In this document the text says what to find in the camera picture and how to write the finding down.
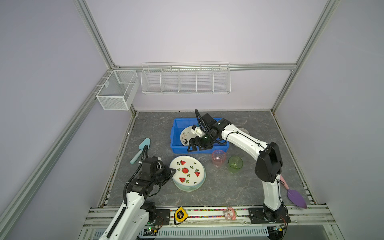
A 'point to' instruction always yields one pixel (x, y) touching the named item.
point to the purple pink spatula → (293, 196)
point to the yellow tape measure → (180, 214)
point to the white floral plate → (186, 134)
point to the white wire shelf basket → (186, 77)
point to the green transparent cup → (235, 163)
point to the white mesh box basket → (118, 91)
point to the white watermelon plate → (190, 172)
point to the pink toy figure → (230, 213)
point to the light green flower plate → (190, 188)
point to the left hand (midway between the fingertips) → (176, 172)
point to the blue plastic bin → (178, 125)
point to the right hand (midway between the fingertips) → (194, 151)
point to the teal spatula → (146, 142)
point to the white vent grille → (205, 231)
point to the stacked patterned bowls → (243, 130)
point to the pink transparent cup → (218, 157)
